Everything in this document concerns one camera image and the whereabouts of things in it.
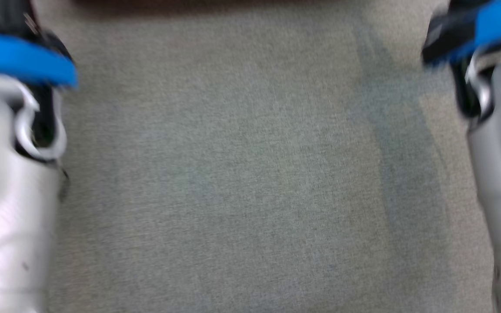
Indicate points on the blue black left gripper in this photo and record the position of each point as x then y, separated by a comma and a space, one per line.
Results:
20, 58

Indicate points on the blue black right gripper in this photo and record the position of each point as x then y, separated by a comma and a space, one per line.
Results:
494, 21

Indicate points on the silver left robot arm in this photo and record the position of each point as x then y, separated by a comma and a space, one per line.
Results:
11, 217

